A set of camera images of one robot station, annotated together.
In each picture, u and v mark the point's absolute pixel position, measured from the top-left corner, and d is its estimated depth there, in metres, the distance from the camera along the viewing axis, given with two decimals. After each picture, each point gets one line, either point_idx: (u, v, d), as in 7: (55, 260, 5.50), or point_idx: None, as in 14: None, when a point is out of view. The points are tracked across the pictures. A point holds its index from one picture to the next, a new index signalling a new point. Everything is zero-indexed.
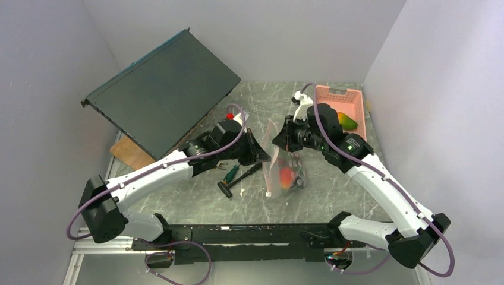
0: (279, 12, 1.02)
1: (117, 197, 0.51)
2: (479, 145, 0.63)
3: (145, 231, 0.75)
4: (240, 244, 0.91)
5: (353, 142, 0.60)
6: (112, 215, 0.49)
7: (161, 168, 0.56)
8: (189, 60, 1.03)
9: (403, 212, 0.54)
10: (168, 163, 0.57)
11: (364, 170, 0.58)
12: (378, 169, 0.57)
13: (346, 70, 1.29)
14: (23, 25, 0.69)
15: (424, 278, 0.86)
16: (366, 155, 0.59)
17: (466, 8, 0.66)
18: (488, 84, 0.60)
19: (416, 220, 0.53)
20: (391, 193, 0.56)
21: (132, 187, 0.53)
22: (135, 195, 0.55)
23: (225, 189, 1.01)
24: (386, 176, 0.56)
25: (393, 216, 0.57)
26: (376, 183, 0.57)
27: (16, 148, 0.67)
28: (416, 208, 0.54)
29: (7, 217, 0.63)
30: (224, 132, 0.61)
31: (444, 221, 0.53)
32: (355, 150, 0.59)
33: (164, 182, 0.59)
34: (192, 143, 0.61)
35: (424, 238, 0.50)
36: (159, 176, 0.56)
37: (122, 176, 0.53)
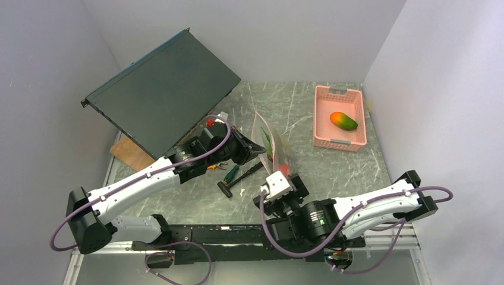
0: (278, 13, 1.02)
1: (98, 211, 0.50)
2: (479, 145, 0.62)
3: (142, 234, 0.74)
4: (239, 244, 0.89)
5: (316, 215, 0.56)
6: (93, 229, 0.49)
7: (144, 177, 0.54)
8: (188, 61, 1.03)
9: (399, 203, 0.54)
10: (151, 172, 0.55)
11: (349, 218, 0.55)
12: (354, 206, 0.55)
13: (346, 70, 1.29)
14: (24, 26, 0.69)
15: (424, 278, 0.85)
16: (339, 211, 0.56)
17: (466, 8, 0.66)
18: (488, 83, 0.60)
19: (409, 199, 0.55)
20: (378, 205, 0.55)
21: (114, 199, 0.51)
22: (120, 206, 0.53)
23: (225, 189, 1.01)
24: (363, 202, 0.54)
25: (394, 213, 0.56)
26: (367, 214, 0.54)
27: (18, 148, 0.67)
28: (397, 194, 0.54)
29: (8, 217, 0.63)
30: (211, 137, 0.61)
31: (413, 176, 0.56)
32: (327, 218, 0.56)
33: (150, 191, 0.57)
34: (179, 149, 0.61)
35: (427, 202, 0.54)
36: (142, 187, 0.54)
37: (103, 189, 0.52)
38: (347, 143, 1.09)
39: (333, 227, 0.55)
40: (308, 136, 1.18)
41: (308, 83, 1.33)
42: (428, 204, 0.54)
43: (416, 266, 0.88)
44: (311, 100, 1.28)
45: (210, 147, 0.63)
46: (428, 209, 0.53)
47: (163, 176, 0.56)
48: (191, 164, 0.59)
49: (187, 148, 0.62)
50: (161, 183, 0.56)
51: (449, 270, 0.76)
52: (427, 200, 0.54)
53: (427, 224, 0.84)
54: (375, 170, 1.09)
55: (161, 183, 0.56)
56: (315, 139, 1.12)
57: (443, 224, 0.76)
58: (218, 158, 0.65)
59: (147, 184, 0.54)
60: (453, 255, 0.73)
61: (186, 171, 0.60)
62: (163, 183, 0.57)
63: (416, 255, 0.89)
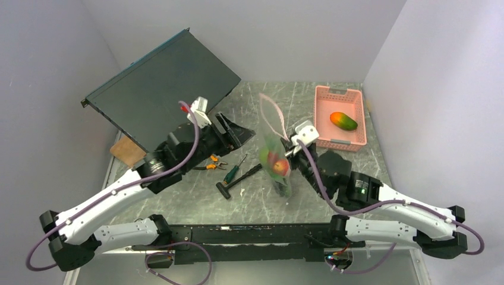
0: (277, 12, 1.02)
1: (64, 235, 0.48)
2: (479, 145, 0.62)
3: (135, 239, 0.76)
4: (239, 244, 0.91)
5: (362, 183, 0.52)
6: (62, 252, 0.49)
7: (109, 196, 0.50)
8: (189, 61, 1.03)
9: (434, 223, 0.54)
10: (116, 189, 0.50)
11: (386, 205, 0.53)
12: (397, 197, 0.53)
13: (346, 70, 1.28)
14: (23, 25, 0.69)
15: (424, 278, 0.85)
16: (380, 191, 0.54)
17: (466, 8, 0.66)
18: (487, 83, 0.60)
19: (446, 225, 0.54)
20: (416, 213, 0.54)
21: (79, 222, 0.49)
22: (91, 227, 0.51)
23: (223, 190, 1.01)
24: (407, 202, 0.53)
25: (422, 228, 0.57)
26: (401, 212, 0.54)
27: (17, 147, 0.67)
28: (442, 216, 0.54)
29: (8, 216, 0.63)
30: (179, 143, 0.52)
31: (459, 211, 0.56)
32: (368, 191, 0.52)
33: (122, 206, 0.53)
34: (147, 160, 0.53)
35: (462, 238, 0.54)
36: (107, 206, 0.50)
37: (70, 210, 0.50)
38: (347, 143, 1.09)
39: (368, 200, 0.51)
40: None
41: (309, 83, 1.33)
42: (460, 241, 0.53)
43: (416, 267, 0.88)
44: (311, 100, 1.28)
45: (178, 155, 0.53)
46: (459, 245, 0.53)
47: (131, 192, 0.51)
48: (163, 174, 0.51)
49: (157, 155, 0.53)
50: (129, 199, 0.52)
51: (449, 270, 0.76)
52: (460, 238, 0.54)
53: None
54: (375, 170, 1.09)
55: (129, 199, 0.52)
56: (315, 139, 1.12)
57: None
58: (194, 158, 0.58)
59: (112, 202, 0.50)
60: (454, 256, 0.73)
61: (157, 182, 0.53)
62: (133, 198, 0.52)
63: (416, 255, 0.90)
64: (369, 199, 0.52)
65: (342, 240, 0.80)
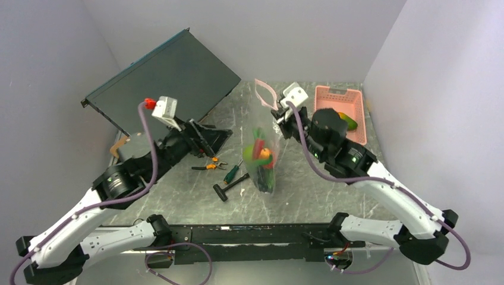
0: (277, 12, 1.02)
1: (35, 261, 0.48)
2: (479, 145, 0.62)
3: (132, 244, 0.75)
4: (240, 244, 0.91)
5: (356, 152, 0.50)
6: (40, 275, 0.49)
7: (70, 220, 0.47)
8: (188, 61, 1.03)
9: (418, 217, 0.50)
10: (75, 213, 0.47)
11: (372, 182, 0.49)
12: (387, 177, 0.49)
13: (347, 70, 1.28)
14: (23, 25, 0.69)
15: (424, 278, 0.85)
16: (372, 165, 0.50)
17: (466, 8, 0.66)
18: (487, 83, 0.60)
19: (430, 222, 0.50)
20: (403, 201, 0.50)
21: (46, 249, 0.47)
22: (63, 250, 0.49)
23: (220, 193, 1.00)
24: (396, 184, 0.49)
25: (404, 219, 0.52)
26: (387, 193, 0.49)
27: (17, 147, 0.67)
28: (428, 211, 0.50)
29: (8, 216, 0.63)
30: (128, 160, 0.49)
31: (452, 217, 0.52)
32: (360, 162, 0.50)
33: (92, 226, 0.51)
34: (103, 177, 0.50)
35: (443, 240, 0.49)
36: (71, 231, 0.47)
37: (39, 236, 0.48)
38: None
39: (356, 169, 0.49)
40: None
41: (308, 83, 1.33)
42: (440, 241, 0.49)
43: (416, 266, 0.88)
44: (311, 100, 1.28)
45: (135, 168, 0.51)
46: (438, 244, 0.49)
47: (92, 214, 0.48)
48: (123, 190, 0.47)
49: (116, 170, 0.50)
50: (93, 220, 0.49)
51: (449, 270, 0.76)
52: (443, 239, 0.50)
53: None
54: None
55: (94, 220, 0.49)
56: None
57: None
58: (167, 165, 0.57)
59: (74, 227, 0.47)
60: (453, 256, 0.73)
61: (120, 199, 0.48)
62: (97, 219, 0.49)
63: None
64: (360, 168, 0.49)
65: (339, 237, 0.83)
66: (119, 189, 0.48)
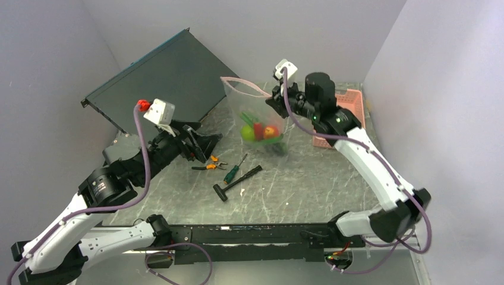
0: (277, 12, 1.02)
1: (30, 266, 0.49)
2: (479, 145, 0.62)
3: (131, 246, 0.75)
4: (240, 244, 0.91)
5: (343, 115, 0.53)
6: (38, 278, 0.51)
7: (57, 227, 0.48)
8: (189, 61, 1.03)
9: (384, 183, 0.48)
10: (62, 220, 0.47)
11: (349, 144, 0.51)
12: (364, 141, 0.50)
13: (347, 70, 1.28)
14: (23, 25, 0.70)
15: (424, 278, 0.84)
16: (355, 130, 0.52)
17: (466, 8, 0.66)
18: (487, 82, 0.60)
19: (396, 191, 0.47)
20: (374, 166, 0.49)
21: (38, 254, 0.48)
22: (55, 255, 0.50)
23: (220, 192, 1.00)
24: (370, 148, 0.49)
25: (374, 188, 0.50)
26: (359, 155, 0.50)
27: (17, 147, 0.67)
28: (397, 180, 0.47)
29: (8, 216, 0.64)
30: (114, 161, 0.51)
31: (424, 196, 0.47)
32: (343, 124, 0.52)
33: (82, 231, 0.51)
34: (88, 181, 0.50)
35: (403, 211, 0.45)
36: (58, 238, 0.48)
37: (31, 241, 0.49)
38: None
39: (338, 128, 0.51)
40: (308, 136, 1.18)
41: None
42: (401, 212, 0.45)
43: (416, 266, 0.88)
44: None
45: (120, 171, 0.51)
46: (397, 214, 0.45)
47: (78, 220, 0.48)
48: (110, 192, 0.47)
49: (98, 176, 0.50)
50: (81, 226, 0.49)
51: (449, 270, 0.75)
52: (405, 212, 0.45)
53: None
54: None
55: (81, 227, 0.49)
56: (315, 139, 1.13)
57: (443, 224, 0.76)
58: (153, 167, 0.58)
59: (60, 236, 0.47)
60: (453, 256, 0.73)
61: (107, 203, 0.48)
62: (84, 225, 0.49)
63: (416, 255, 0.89)
64: (341, 129, 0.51)
65: (338, 234, 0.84)
66: (105, 192, 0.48)
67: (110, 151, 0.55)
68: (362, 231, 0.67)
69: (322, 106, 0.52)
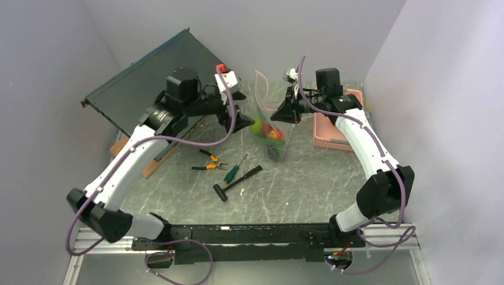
0: (277, 12, 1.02)
1: (101, 202, 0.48)
2: (479, 144, 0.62)
3: (146, 228, 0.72)
4: (240, 244, 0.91)
5: (346, 97, 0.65)
6: (107, 219, 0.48)
7: (129, 152, 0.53)
8: (188, 61, 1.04)
9: (370, 155, 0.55)
10: (133, 145, 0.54)
11: (346, 122, 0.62)
12: (359, 119, 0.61)
13: (346, 70, 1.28)
14: (22, 26, 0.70)
15: (424, 278, 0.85)
16: (354, 109, 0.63)
17: (466, 8, 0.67)
18: (486, 84, 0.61)
19: (378, 161, 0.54)
20: (365, 139, 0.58)
21: (112, 184, 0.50)
22: (122, 190, 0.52)
23: (220, 192, 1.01)
24: (364, 124, 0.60)
25: (363, 161, 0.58)
26: (353, 130, 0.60)
27: (16, 147, 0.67)
28: (383, 152, 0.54)
29: (8, 216, 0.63)
30: (179, 83, 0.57)
31: (407, 171, 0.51)
32: (345, 104, 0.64)
33: (143, 165, 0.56)
34: (148, 113, 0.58)
35: (381, 177, 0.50)
36: (132, 161, 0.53)
37: (96, 180, 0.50)
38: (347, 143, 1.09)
39: (339, 107, 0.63)
40: (308, 136, 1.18)
41: (309, 84, 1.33)
42: (378, 179, 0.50)
43: (416, 266, 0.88)
44: None
45: (182, 95, 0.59)
46: (373, 177, 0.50)
47: (147, 145, 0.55)
48: (173, 119, 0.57)
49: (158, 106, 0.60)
50: (148, 152, 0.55)
51: (449, 269, 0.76)
52: (381, 177, 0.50)
53: (428, 225, 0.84)
54: None
55: (148, 152, 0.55)
56: (315, 139, 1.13)
57: (443, 224, 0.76)
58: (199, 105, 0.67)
59: (135, 157, 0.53)
60: (454, 255, 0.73)
61: (170, 129, 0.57)
62: (152, 149, 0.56)
63: (416, 255, 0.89)
64: (342, 105, 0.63)
65: (336, 232, 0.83)
66: (167, 118, 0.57)
67: (171, 76, 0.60)
68: (356, 220, 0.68)
69: (328, 91, 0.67)
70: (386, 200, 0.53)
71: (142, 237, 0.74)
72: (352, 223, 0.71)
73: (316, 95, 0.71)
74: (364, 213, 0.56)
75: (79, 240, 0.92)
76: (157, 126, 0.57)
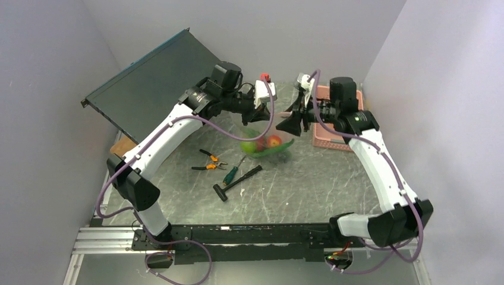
0: (277, 12, 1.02)
1: (138, 168, 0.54)
2: (481, 143, 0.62)
3: (154, 220, 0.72)
4: (239, 244, 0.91)
5: (363, 116, 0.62)
6: (139, 186, 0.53)
7: (167, 127, 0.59)
8: (189, 61, 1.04)
9: (387, 186, 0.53)
10: (173, 121, 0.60)
11: (362, 145, 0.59)
12: (376, 143, 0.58)
13: (346, 70, 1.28)
14: (23, 25, 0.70)
15: (424, 278, 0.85)
16: (371, 130, 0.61)
17: (466, 8, 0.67)
18: (485, 83, 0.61)
19: (397, 194, 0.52)
20: (383, 167, 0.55)
21: (148, 154, 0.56)
22: (156, 160, 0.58)
23: (220, 192, 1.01)
24: (381, 149, 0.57)
25: (378, 190, 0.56)
26: (370, 155, 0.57)
27: (17, 146, 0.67)
28: (401, 183, 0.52)
29: (8, 215, 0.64)
30: (226, 71, 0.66)
31: (425, 205, 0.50)
32: (361, 122, 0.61)
33: (176, 141, 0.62)
34: (191, 93, 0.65)
35: (399, 213, 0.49)
36: (170, 135, 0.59)
37: (135, 148, 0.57)
38: None
39: (355, 127, 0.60)
40: (308, 137, 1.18)
41: None
42: (394, 214, 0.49)
43: (416, 266, 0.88)
44: None
45: (224, 84, 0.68)
46: (391, 215, 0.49)
47: (185, 122, 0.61)
48: (210, 101, 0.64)
49: (198, 88, 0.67)
50: (184, 130, 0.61)
51: (450, 270, 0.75)
52: (397, 212, 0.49)
53: (428, 225, 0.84)
54: None
55: (185, 129, 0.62)
56: (315, 139, 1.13)
57: (443, 224, 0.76)
58: (232, 98, 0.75)
59: (172, 132, 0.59)
60: (455, 255, 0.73)
61: (205, 110, 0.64)
62: (188, 127, 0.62)
63: (416, 255, 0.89)
64: (358, 125, 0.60)
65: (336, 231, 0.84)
66: (204, 101, 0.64)
67: (219, 65, 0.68)
68: (361, 234, 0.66)
69: (342, 106, 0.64)
70: (401, 232, 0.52)
71: (146, 229, 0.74)
72: (356, 235, 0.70)
73: (327, 105, 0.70)
74: (376, 240, 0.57)
75: (79, 240, 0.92)
76: (194, 105, 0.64)
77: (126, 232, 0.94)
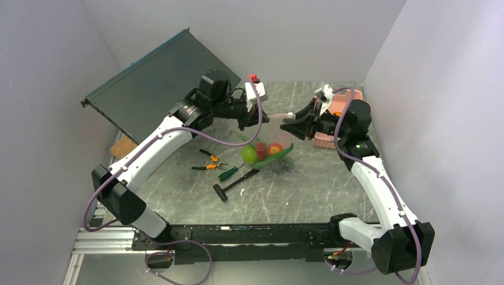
0: (276, 12, 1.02)
1: (124, 180, 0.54)
2: (480, 144, 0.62)
3: (150, 222, 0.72)
4: (239, 244, 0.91)
5: (364, 144, 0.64)
6: (125, 198, 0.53)
7: (156, 139, 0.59)
8: (188, 61, 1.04)
9: (387, 208, 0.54)
10: (161, 133, 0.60)
11: (363, 168, 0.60)
12: (375, 167, 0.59)
13: (347, 70, 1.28)
14: (23, 26, 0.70)
15: (424, 278, 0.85)
16: (371, 157, 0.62)
17: (467, 9, 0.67)
18: (485, 84, 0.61)
19: (396, 217, 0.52)
20: (382, 190, 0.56)
21: (135, 166, 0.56)
22: (144, 171, 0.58)
23: (220, 193, 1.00)
24: (380, 173, 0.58)
25: (380, 214, 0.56)
26: (370, 179, 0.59)
27: (17, 146, 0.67)
28: (400, 205, 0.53)
29: (8, 215, 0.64)
30: (212, 82, 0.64)
31: (425, 227, 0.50)
32: (363, 150, 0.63)
33: (166, 152, 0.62)
34: (181, 105, 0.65)
35: (398, 233, 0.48)
36: (158, 147, 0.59)
37: (122, 160, 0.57)
38: None
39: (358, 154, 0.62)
40: None
41: (309, 83, 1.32)
42: (394, 234, 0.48)
43: None
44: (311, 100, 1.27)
45: (212, 95, 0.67)
46: (390, 234, 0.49)
47: (174, 134, 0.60)
48: (199, 115, 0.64)
49: (188, 101, 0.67)
50: (173, 142, 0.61)
51: (449, 270, 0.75)
52: (397, 233, 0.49)
53: None
54: None
55: (174, 141, 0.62)
56: (315, 139, 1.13)
57: (441, 224, 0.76)
58: (224, 106, 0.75)
59: (161, 144, 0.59)
60: (454, 255, 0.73)
61: (196, 123, 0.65)
62: (178, 139, 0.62)
63: None
64: (358, 151, 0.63)
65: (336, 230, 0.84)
66: (195, 114, 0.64)
67: (206, 75, 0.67)
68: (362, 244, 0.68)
69: (348, 133, 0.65)
70: (404, 258, 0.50)
71: (143, 231, 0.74)
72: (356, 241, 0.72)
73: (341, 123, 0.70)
74: (378, 266, 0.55)
75: (79, 240, 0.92)
76: (184, 119, 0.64)
77: (126, 232, 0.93)
